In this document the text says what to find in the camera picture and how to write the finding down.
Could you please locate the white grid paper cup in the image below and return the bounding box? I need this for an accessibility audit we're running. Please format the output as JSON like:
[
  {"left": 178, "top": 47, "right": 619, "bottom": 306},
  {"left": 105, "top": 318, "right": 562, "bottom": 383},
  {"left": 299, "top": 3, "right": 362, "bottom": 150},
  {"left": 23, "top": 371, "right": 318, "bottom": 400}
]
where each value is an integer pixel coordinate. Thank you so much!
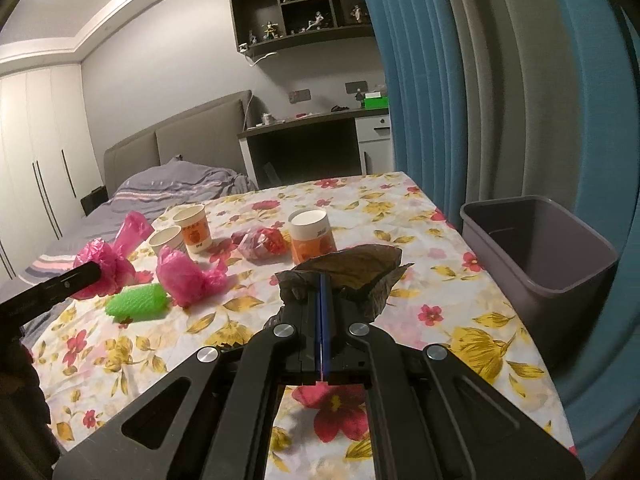
[{"left": 148, "top": 226, "right": 186, "bottom": 256}]

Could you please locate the green foam net sleeve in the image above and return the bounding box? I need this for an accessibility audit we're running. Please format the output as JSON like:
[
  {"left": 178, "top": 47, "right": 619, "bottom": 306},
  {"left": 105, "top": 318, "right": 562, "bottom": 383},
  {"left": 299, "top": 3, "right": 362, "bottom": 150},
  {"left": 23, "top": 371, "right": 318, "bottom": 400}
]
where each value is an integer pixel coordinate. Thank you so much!
[{"left": 105, "top": 284, "right": 169, "bottom": 323}]

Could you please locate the grey padded headboard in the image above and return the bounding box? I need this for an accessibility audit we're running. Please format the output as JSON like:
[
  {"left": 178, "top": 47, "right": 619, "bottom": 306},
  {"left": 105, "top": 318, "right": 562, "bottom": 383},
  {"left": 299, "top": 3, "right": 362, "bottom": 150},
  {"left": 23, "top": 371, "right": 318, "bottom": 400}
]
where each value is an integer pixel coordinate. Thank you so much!
[{"left": 103, "top": 90, "right": 254, "bottom": 195}]

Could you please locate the grey striped bed quilt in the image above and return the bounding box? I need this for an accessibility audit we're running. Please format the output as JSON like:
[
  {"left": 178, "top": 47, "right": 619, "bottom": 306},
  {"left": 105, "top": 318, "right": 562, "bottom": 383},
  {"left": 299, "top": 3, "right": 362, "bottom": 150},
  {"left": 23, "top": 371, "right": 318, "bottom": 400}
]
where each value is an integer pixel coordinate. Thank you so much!
[{"left": 1, "top": 159, "right": 255, "bottom": 349}]

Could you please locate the grey plastic trash bin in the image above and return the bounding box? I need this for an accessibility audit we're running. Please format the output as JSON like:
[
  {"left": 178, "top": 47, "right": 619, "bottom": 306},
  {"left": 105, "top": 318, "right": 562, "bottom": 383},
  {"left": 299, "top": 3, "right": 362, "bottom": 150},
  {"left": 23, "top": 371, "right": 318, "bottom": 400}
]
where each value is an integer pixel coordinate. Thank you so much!
[{"left": 460, "top": 196, "right": 618, "bottom": 366}]

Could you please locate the crumpled red snack wrapper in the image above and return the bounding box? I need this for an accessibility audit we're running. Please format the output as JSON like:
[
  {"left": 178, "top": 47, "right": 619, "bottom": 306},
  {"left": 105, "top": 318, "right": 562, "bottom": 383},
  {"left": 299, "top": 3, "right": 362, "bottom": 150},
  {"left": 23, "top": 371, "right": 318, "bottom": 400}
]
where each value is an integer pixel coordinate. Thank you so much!
[{"left": 231, "top": 228, "right": 288, "bottom": 261}]

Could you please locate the orange lidded paper cup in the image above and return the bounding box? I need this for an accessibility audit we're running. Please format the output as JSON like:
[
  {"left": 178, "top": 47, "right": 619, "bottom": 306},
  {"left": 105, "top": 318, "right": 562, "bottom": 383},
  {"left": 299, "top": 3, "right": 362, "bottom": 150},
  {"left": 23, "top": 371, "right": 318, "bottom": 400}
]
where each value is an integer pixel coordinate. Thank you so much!
[{"left": 288, "top": 208, "right": 336, "bottom": 264}]

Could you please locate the floral tablecloth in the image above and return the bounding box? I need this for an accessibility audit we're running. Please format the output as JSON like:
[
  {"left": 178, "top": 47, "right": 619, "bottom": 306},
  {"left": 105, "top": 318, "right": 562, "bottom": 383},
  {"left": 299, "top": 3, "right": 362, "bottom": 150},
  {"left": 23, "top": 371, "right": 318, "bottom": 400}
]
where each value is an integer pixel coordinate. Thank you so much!
[{"left": 34, "top": 174, "right": 584, "bottom": 479}]

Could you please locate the dry brown leaf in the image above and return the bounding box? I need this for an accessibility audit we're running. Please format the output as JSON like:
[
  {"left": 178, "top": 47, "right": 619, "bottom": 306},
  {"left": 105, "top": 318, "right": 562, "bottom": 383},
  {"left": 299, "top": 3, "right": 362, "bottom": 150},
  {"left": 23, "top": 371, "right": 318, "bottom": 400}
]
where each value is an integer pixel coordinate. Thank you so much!
[{"left": 276, "top": 244, "right": 411, "bottom": 323}]

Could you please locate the blue and grey curtain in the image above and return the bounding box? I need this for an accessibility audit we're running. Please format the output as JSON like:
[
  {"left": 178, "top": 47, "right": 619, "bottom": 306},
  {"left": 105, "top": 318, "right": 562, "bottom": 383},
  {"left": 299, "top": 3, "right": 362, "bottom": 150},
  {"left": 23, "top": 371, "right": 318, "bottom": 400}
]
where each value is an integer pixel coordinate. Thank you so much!
[{"left": 366, "top": 0, "right": 639, "bottom": 479}]

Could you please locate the dark wall shelf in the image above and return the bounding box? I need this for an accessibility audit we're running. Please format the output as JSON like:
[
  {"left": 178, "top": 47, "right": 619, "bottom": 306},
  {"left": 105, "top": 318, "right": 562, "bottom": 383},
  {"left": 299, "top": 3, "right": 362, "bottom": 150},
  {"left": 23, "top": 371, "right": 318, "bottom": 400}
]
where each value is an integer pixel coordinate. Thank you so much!
[{"left": 230, "top": 0, "right": 374, "bottom": 58}]

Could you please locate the green box on desk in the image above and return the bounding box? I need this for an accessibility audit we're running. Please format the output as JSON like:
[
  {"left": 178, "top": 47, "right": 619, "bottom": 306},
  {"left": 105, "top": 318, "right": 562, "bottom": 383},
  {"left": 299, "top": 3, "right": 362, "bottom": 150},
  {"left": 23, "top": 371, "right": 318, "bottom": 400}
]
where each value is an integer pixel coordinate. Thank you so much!
[{"left": 362, "top": 92, "right": 388, "bottom": 110}]

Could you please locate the white wardrobe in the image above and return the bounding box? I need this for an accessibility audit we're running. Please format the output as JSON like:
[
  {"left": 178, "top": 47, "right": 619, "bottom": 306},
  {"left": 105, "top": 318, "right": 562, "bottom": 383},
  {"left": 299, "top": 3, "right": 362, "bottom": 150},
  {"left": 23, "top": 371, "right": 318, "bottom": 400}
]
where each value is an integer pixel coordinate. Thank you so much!
[{"left": 1, "top": 64, "right": 102, "bottom": 284}]

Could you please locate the black bedside stool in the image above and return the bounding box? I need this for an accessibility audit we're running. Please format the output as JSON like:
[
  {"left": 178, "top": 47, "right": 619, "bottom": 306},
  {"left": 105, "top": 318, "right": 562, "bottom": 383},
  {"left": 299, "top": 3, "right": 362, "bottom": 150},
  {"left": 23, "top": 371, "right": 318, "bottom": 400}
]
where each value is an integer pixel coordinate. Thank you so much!
[{"left": 80, "top": 185, "right": 108, "bottom": 216}]

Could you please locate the dark desk with drawers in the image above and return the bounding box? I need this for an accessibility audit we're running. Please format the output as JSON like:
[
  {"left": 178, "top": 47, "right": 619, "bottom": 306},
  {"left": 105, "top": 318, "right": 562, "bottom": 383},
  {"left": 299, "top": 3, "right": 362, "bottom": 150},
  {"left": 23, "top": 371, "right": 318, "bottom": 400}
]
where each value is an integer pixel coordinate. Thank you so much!
[{"left": 239, "top": 110, "right": 395, "bottom": 188}]

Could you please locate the orange printed paper cup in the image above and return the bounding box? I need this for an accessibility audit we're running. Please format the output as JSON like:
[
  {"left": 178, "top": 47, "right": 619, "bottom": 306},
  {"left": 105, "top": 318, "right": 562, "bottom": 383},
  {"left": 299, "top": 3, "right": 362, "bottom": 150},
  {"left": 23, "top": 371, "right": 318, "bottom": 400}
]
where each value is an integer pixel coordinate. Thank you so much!
[{"left": 172, "top": 204, "right": 213, "bottom": 254}]

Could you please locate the pink plastic bag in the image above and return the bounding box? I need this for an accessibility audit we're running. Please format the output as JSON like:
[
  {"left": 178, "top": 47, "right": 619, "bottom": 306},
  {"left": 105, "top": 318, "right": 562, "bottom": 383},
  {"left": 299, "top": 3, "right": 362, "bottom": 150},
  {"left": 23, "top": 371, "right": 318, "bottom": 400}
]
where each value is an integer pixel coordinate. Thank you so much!
[
  {"left": 155, "top": 246, "right": 230, "bottom": 308},
  {"left": 73, "top": 211, "right": 153, "bottom": 300}
]

